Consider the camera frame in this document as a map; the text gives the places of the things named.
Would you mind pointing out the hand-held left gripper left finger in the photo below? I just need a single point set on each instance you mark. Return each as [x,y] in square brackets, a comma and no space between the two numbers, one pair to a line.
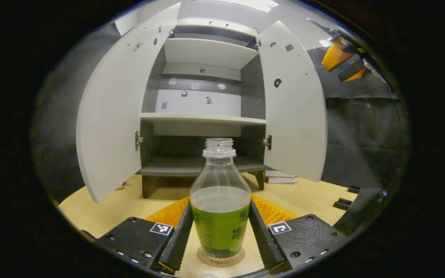
[180,235]

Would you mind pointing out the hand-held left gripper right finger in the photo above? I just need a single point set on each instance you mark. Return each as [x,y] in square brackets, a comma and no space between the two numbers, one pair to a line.
[263,239]

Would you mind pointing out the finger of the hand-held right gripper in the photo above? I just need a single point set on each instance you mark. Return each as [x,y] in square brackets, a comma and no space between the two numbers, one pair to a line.
[352,73]
[334,56]

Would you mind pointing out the green label plastic bottle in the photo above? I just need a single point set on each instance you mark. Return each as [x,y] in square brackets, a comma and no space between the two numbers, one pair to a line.
[220,227]

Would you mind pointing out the white cabinet door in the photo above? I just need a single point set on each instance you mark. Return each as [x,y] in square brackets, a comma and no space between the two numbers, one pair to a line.
[114,116]
[296,116]

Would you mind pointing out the white and grey cabinet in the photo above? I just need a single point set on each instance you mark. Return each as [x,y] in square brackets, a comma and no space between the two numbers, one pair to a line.
[207,52]

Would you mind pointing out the white cabinet drawer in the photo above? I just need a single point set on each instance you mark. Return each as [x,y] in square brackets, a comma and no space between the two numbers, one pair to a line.
[191,24]

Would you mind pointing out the plain white book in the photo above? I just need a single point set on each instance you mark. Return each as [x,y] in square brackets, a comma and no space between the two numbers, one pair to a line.
[282,180]

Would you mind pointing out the white book with photo cover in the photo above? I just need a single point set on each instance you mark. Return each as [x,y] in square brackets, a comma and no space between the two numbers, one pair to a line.
[278,173]

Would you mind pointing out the ceiling light panel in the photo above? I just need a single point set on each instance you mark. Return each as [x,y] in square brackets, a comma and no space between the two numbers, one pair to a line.
[261,4]

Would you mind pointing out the black stand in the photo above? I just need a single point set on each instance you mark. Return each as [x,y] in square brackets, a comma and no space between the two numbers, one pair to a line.
[361,212]

